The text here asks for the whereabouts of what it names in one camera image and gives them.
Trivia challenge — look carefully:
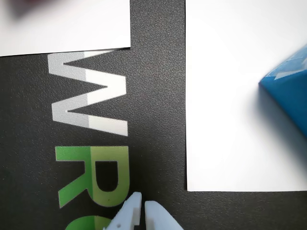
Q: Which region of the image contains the white paper sheet marked HOME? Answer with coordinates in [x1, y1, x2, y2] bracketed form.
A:
[185, 0, 307, 193]

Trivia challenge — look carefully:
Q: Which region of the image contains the dark mat with WRO letters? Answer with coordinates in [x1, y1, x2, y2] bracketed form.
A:
[0, 0, 307, 230]

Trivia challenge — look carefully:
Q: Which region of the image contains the white paper sheet marked 1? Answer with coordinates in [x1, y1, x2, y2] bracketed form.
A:
[0, 0, 132, 58]

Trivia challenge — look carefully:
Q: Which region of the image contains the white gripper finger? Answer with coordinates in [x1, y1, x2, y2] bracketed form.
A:
[103, 192, 143, 230]
[144, 200, 185, 230]

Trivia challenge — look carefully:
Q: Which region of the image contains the blue paper-wrapped box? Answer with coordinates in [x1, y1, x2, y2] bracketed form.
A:
[258, 43, 307, 136]

